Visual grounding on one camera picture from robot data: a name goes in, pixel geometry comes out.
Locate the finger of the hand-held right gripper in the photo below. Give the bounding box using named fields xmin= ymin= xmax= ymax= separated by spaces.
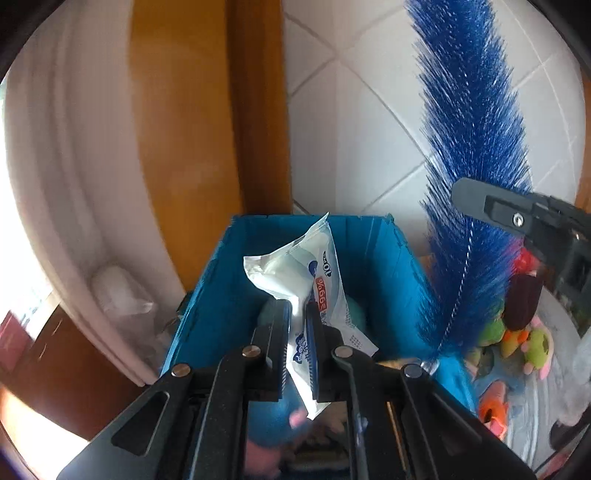
xmin=451 ymin=178 xmax=591 ymax=296

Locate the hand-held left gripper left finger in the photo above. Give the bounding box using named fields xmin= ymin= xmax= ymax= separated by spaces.
xmin=55 ymin=298 xmax=294 ymax=480

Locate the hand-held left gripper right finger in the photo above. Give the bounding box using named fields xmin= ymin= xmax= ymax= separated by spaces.
xmin=305 ymin=300 xmax=536 ymax=480

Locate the pink pig plush red dress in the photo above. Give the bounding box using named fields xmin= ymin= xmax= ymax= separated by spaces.
xmin=510 ymin=247 xmax=541 ymax=278

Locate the white wipes packet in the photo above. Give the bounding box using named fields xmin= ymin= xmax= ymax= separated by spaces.
xmin=243 ymin=212 xmax=379 ymax=421

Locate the blue plastic crate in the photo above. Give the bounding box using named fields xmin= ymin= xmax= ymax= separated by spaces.
xmin=159 ymin=213 xmax=481 ymax=480

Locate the blue bristle bottle brush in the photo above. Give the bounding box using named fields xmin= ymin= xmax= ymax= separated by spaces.
xmin=404 ymin=0 xmax=539 ymax=370

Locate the blue and pink plush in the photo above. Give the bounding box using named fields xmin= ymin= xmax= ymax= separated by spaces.
xmin=247 ymin=383 xmax=319 ymax=480

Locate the dark brown popsicle plush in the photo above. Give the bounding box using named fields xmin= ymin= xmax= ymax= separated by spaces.
xmin=502 ymin=272 xmax=543 ymax=330

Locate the yellow duck plush orange beak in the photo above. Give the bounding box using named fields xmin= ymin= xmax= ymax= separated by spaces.
xmin=501 ymin=323 xmax=555 ymax=379

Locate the white lined trash bin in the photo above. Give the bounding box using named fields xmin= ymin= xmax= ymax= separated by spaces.
xmin=90 ymin=265 xmax=181 ymax=365

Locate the dark wooden cabinet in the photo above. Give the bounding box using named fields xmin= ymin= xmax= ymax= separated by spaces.
xmin=0 ymin=305 xmax=139 ymax=439

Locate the white curtain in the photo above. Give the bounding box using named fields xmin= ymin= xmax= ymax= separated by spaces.
xmin=0 ymin=0 xmax=185 ymax=388

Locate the window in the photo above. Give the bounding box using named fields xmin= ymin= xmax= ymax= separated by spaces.
xmin=0 ymin=92 xmax=51 ymax=319

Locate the wooden door frame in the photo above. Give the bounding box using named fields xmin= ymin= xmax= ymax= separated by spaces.
xmin=129 ymin=0 xmax=294 ymax=296

